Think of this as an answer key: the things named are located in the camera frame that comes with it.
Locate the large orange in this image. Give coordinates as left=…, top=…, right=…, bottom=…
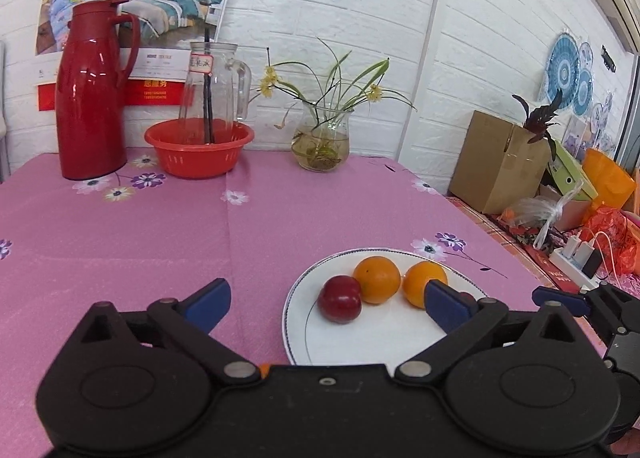
left=352, top=256, right=401, bottom=305
left=401, top=261, right=448, bottom=308

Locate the large orange front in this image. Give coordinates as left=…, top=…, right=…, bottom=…
left=352, top=256, right=401, bottom=305

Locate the red apple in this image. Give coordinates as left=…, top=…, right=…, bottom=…
left=459, top=292, right=475, bottom=302
left=318, top=275, right=361, bottom=324

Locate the red apple front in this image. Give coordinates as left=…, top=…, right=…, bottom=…
left=459, top=292, right=475, bottom=302

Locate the white power strip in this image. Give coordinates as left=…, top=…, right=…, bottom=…
left=549, top=236, right=603, bottom=292

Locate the pink floral tablecloth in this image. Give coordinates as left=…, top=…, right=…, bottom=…
left=0, top=147, right=606, bottom=458

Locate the red plastic bag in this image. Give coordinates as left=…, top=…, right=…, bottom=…
left=578, top=206, right=639, bottom=285

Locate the white porcelain plate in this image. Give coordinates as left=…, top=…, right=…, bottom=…
left=282, top=246, right=490, bottom=367

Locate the clear plastic bag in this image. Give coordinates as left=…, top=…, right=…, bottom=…
left=500, top=180, right=585, bottom=250

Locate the orange bag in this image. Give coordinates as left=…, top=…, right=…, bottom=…
left=582, top=148, right=637, bottom=214

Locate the green paper box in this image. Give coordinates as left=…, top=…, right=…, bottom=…
left=548, top=140, right=598, bottom=201

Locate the brown cardboard box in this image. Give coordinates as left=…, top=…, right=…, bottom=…
left=448, top=110, right=551, bottom=214

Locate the red plastic basket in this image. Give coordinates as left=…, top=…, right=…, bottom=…
left=144, top=119, right=255, bottom=180

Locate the dark purple leaf plant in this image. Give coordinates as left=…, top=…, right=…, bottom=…
left=512, top=90, right=563, bottom=160

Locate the black stirring stick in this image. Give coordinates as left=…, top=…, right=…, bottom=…
left=203, top=27, right=215, bottom=144

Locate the red thermos jug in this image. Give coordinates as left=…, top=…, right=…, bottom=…
left=54, top=0, right=140, bottom=181

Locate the glass pitcher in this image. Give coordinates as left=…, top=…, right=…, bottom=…
left=178, top=42, right=252, bottom=128

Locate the glass vase with plant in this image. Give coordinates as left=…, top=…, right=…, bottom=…
left=250, top=50, right=416, bottom=173

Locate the blue round wall decoration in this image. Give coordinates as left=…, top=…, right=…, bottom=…
left=538, top=30, right=617, bottom=140

